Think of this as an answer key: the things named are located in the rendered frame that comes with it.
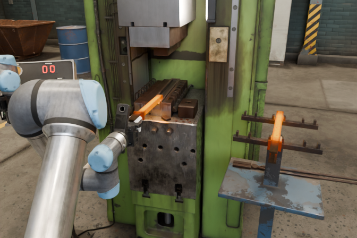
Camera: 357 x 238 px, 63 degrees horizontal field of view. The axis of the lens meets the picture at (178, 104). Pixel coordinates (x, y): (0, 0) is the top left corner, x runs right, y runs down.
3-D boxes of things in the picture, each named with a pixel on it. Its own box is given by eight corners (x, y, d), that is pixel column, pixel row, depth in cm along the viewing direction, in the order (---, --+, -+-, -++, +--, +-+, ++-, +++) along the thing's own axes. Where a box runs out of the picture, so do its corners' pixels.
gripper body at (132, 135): (122, 138, 119) (109, 152, 108) (120, 118, 116) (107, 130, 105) (139, 140, 117) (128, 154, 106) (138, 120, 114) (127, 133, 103)
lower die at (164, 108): (171, 117, 150) (170, 101, 147) (134, 113, 154) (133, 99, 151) (187, 91, 188) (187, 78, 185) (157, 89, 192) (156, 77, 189)
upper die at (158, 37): (169, 48, 137) (169, 27, 134) (129, 47, 141) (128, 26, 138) (187, 35, 175) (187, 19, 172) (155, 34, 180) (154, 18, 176)
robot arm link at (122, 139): (101, 135, 101) (123, 137, 99) (107, 130, 105) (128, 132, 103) (103, 154, 103) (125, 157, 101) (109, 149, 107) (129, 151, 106)
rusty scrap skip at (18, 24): (24, 64, 664) (16, 26, 634) (-34, 58, 727) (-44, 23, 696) (61, 54, 769) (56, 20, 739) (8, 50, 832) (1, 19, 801)
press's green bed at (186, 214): (194, 263, 175) (195, 199, 158) (135, 251, 183) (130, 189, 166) (206, 202, 225) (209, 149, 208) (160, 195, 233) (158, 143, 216)
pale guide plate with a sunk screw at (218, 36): (226, 62, 145) (228, 27, 139) (208, 61, 147) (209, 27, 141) (227, 61, 147) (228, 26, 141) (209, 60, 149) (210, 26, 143)
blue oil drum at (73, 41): (79, 75, 569) (74, 29, 537) (56, 73, 589) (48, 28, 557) (98, 68, 620) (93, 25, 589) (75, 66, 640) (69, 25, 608)
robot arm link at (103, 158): (87, 173, 93) (84, 150, 90) (103, 156, 103) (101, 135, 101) (109, 176, 92) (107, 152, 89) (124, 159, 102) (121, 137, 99)
